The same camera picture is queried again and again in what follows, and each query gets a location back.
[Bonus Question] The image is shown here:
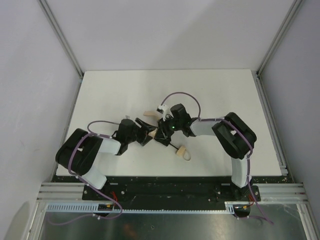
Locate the beige folding umbrella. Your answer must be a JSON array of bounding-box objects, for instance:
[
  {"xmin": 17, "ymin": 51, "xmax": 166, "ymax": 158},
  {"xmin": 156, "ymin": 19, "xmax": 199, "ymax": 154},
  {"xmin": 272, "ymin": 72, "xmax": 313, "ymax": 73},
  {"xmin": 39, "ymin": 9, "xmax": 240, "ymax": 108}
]
[{"xmin": 143, "ymin": 110, "xmax": 192, "ymax": 162}]

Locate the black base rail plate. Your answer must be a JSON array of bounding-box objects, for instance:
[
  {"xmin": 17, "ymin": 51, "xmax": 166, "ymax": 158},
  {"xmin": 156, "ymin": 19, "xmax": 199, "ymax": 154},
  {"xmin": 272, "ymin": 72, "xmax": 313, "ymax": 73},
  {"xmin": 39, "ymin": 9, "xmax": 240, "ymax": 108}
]
[{"xmin": 51, "ymin": 174, "xmax": 262, "ymax": 211}]

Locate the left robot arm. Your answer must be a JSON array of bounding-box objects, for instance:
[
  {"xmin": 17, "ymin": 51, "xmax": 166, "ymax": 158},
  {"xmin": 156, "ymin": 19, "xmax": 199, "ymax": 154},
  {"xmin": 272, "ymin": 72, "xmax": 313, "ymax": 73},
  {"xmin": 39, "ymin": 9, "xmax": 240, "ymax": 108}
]
[{"xmin": 55, "ymin": 118, "xmax": 157, "ymax": 190}]

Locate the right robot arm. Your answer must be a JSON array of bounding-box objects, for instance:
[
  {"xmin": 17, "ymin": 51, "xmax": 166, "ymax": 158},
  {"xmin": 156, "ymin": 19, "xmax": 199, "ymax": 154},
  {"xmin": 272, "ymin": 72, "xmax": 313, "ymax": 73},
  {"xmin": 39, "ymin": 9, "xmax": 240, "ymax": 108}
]
[{"xmin": 154, "ymin": 103, "xmax": 257, "ymax": 188}]

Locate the aluminium frame post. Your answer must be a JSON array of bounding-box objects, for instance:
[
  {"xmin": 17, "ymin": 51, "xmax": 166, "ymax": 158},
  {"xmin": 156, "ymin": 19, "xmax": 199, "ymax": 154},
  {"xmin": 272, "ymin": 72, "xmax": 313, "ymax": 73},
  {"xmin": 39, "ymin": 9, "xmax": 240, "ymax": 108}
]
[
  {"xmin": 37, "ymin": 0, "xmax": 84, "ymax": 77},
  {"xmin": 257, "ymin": 0, "xmax": 306, "ymax": 75}
]

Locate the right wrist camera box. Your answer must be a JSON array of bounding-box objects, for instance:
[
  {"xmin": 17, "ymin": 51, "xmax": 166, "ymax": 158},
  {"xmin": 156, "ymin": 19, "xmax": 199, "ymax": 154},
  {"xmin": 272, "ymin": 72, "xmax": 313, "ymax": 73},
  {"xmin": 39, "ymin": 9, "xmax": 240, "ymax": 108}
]
[{"xmin": 156, "ymin": 104, "xmax": 171, "ymax": 122}]

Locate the right aluminium frame post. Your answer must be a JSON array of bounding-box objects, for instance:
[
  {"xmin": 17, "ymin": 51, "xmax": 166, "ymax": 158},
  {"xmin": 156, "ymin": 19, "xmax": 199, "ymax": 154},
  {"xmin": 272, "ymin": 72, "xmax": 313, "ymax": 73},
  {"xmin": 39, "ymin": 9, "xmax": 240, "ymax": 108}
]
[{"xmin": 257, "ymin": 0, "xmax": 306, "ymax": 75}]

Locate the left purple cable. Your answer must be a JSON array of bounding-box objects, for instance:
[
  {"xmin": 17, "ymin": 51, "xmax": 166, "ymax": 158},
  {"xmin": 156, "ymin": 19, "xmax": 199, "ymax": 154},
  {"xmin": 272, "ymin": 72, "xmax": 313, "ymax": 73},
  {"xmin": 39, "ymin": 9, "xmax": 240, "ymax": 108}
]
[{"xmin": 67, "ymin": 120, "xmax": 123, "ymax": 176}]

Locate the left aluminium frame post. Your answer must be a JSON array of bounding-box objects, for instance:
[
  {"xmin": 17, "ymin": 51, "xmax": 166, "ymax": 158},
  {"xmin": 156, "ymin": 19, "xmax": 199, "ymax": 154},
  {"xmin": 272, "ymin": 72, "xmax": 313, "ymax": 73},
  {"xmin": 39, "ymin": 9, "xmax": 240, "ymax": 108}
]
[{"xmin": 37, "ymin": 0, "xmax": 84, "ymax": 77}]

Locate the grey slotted cable duct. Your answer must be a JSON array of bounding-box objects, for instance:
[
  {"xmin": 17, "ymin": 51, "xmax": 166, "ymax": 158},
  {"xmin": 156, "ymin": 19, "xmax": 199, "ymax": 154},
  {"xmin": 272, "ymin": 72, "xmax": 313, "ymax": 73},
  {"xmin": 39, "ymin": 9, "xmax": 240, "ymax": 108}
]
[{"xmin": 46, "ymin": 202, "xmax": 237, "ymax": 215}]

